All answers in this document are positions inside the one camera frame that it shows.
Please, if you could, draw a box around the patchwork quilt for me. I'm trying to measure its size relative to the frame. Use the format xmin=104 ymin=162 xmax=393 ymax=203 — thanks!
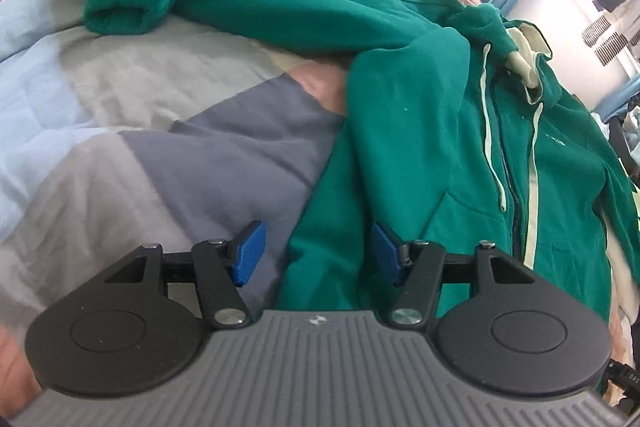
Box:
xmin=0 ymin=0 xmax=640 ymax=388

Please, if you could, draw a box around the green hoodie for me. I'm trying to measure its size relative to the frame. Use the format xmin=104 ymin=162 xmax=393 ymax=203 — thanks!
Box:
xmin=82 ymin=0 xmax=640 ymax=323

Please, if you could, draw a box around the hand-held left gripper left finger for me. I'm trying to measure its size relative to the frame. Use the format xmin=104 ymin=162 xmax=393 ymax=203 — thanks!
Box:
xmin=102 ymin=220 xmax=266 ymax=330

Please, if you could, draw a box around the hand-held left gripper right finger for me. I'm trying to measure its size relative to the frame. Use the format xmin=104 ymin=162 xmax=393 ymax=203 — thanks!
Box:
xmin=371 ymin=222 xmax=537 ymax=329

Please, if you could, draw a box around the striped hanging shirt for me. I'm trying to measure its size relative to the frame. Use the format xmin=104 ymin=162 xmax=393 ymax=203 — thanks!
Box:
xmin=582 ymin=14 xmax=633 ymax=66

